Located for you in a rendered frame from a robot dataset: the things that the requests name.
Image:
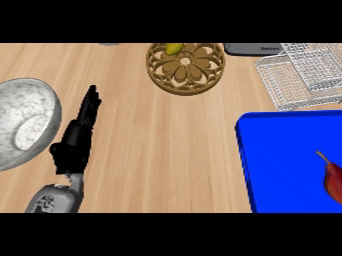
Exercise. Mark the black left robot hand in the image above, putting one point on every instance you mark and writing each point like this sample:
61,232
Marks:
79,135

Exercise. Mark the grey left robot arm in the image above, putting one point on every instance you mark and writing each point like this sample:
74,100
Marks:
56,196

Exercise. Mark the blue tray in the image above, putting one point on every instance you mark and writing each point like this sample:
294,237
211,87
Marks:
297,163

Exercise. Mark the white marble bowl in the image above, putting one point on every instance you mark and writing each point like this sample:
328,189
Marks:
20,123

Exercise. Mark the small grey object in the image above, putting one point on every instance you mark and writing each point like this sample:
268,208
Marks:
110,44

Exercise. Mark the carved wooden round trivet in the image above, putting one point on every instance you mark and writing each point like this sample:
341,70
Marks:
186,69

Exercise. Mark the yellow fruit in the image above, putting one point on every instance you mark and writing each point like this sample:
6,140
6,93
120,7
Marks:
173,48

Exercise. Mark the dark grey appliance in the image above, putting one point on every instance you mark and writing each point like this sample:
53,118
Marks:
253,49

